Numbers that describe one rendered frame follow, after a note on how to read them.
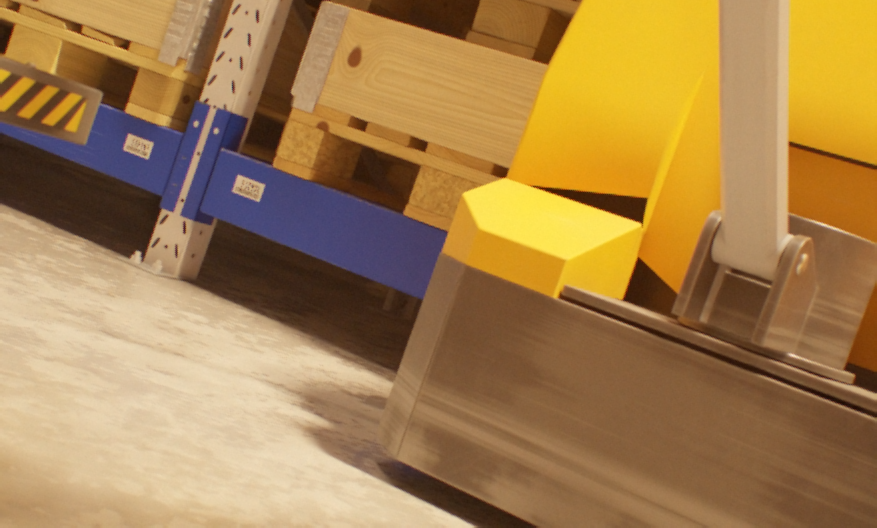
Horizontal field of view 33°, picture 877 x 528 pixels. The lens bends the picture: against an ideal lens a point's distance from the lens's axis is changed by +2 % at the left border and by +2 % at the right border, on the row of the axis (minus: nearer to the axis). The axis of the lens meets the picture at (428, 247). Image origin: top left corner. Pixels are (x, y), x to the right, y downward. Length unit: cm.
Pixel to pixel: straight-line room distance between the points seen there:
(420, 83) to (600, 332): 122
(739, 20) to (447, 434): 61
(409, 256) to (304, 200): 26
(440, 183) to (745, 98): 136
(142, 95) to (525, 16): 87
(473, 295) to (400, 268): 104
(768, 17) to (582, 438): 53
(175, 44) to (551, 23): 83
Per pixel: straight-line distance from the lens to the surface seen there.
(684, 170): 181
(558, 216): 177
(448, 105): 271
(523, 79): 266
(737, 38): 135
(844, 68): 180
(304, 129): 286
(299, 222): 285
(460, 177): 268
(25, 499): 123
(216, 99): 302
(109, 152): 316
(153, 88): 311
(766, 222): 149
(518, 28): 270
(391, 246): 273
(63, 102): 129
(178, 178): 304
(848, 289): 164
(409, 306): 383
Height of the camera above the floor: 33
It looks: 2 degrees down
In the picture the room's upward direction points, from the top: 20 degrees clockwise
